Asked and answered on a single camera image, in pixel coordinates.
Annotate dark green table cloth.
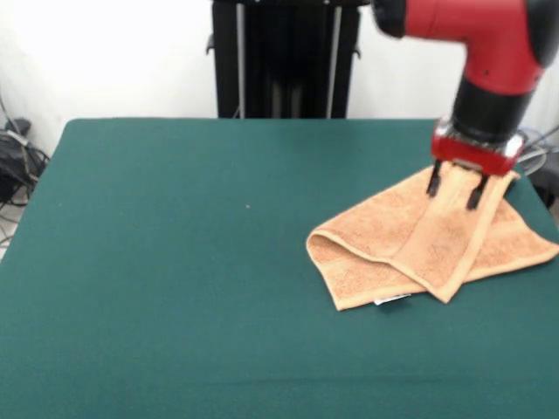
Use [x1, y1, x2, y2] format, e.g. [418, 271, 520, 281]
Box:
[0, 117, 559, 419]

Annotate grey cable loops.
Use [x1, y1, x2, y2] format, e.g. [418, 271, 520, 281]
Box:
[521, 126, 559, 175]

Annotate orange terry towel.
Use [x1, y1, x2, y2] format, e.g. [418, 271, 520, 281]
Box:
[307, 168, 559, 313]

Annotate black cable tangle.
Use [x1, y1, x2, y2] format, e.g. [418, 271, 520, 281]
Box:
[0, 117, 52, 210]

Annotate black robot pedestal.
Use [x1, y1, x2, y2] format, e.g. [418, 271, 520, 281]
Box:
[204, 0, 363, 120]

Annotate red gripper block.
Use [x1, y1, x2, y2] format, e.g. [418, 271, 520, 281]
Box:
[425, 124, 525, 211]

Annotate black furniture frame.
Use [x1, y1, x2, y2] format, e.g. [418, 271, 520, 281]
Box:
[530, 165, 559, 210]

